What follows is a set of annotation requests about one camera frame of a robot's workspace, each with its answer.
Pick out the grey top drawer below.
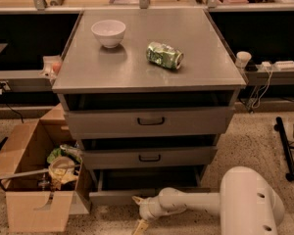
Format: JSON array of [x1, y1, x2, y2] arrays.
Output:
[[65, 107, 234, 139]]

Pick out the white cup in box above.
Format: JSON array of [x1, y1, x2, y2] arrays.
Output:
[[49, 157, 76, 184]]

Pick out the grey metal drawer cabinet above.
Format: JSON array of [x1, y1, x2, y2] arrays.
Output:
[[51, 7, 247, 181]]

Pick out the grey drawer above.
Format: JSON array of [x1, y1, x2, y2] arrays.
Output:
[[65, 107, 234, 139], [82, 146, 218, 169], [89, 166, 211, 206]]

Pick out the grey bottom drawer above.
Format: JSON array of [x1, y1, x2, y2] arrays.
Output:
[[89, 166, 211, 206]]

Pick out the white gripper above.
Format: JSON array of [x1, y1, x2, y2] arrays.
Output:
[[131, 196, 183, 235]]

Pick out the clear plastic bag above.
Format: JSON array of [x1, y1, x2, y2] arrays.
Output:
[[39, 55, 62, 79]]

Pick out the grey middle drawer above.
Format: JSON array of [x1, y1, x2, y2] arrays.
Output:
[[82, 146, 218, 169]]

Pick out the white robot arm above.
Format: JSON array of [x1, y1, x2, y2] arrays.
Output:
[[132, 166, 285, 235]]

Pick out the white power strip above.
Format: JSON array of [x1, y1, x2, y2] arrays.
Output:
[[273, 61, 294, 71]]

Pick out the small white jar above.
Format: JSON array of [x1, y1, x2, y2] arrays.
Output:
[[235, 51, 252, 69]]

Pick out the black stand leg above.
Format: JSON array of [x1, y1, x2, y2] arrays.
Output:
[[274, 117, 294, 182]]

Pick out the crushed green soda can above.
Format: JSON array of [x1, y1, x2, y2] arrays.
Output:
[[146, 42, 183, 70]]

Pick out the open cardboard box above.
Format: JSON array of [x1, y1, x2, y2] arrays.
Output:
[[0, 105, 91, 233]]

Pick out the white ceramic bowl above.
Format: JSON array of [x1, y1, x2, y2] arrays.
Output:
[[91, 20, 126, 48]]

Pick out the grey metal rod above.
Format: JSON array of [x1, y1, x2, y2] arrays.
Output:
[[0, 168, 49, 180]]

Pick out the black cable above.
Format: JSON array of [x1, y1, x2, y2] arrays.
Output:
[[0, 88, 25, 124]]

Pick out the white cables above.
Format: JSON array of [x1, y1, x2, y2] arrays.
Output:
[[247, 62, 274, 114]]

